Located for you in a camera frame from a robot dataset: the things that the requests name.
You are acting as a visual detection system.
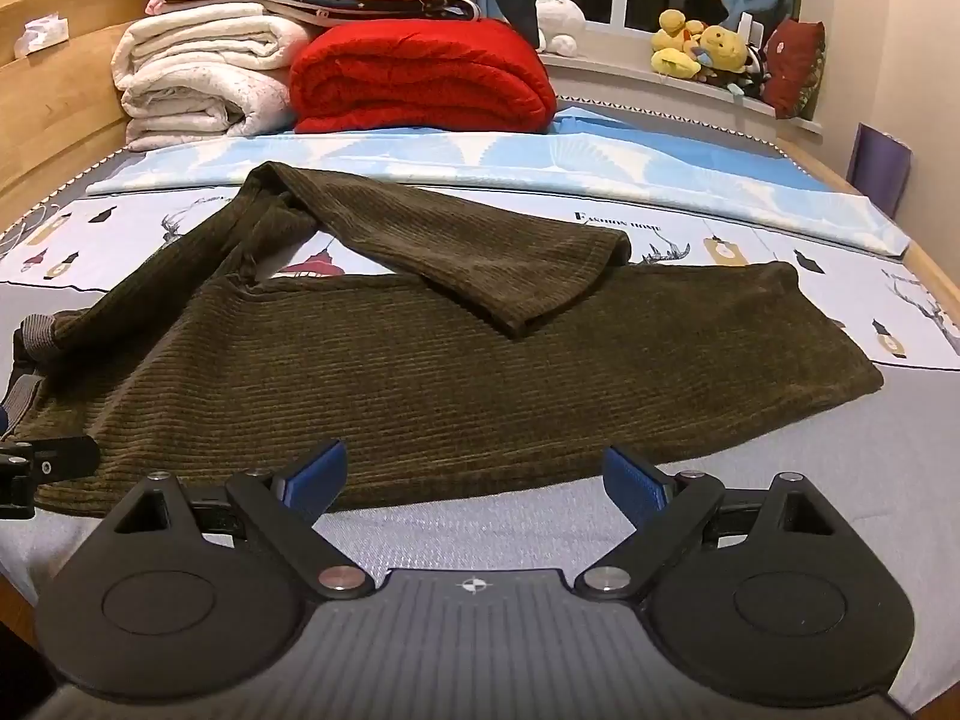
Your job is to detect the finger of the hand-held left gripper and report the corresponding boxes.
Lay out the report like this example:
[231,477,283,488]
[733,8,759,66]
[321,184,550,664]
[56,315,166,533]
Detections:
[0,435,100,520]

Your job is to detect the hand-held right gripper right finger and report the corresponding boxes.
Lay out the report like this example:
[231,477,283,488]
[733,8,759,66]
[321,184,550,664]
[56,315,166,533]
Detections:
[571,446,837,601]

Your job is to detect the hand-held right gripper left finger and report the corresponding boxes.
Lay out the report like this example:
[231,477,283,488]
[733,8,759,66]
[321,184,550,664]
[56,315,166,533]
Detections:
[105,439,376,601]

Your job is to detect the brown corduroy pants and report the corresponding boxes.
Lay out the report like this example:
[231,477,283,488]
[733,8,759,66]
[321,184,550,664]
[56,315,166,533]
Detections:
[7,161,886,518]

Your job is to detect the blue white patterned sheet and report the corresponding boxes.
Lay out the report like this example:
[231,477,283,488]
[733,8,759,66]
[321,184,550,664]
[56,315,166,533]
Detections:
[86,105,912,256]

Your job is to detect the red folded blanket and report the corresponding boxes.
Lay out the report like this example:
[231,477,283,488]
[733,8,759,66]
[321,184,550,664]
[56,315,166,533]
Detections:
[289,17,557,136]

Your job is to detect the white folded quilt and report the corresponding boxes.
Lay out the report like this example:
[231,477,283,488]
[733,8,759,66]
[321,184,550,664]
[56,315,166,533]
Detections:
[112,4,312,152]

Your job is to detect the black white plush toy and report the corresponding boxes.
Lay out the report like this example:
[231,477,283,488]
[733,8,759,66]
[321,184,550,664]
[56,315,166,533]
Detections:
[701,60,770,100]

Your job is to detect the yellow bear plush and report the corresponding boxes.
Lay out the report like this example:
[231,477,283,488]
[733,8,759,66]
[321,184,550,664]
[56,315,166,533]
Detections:
[649,7,752,83]

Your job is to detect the red cushion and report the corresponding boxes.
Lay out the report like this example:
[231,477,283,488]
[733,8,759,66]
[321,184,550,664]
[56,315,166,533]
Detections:
[760,17,827,120]

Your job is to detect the navy star patterned cloth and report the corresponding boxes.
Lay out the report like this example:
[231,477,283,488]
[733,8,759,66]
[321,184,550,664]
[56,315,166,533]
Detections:
[165,0,482,25]

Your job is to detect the wooden bed frame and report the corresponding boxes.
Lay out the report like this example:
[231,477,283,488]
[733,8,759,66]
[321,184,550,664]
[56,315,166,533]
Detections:
[0,0,960,361]

